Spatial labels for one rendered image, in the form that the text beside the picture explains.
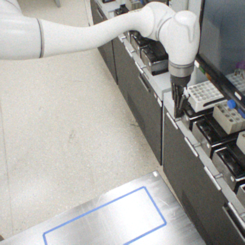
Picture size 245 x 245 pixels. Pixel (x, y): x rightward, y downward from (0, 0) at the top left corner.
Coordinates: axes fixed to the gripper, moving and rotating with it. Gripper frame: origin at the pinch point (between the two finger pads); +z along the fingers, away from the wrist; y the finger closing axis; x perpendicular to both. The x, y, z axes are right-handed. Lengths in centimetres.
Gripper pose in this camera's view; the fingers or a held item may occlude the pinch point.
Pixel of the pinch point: (178, 110)
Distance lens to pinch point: 126.9
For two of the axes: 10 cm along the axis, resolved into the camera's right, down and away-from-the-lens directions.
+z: 0.8, 6.8, 7.3
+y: -3.3, -6.7, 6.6
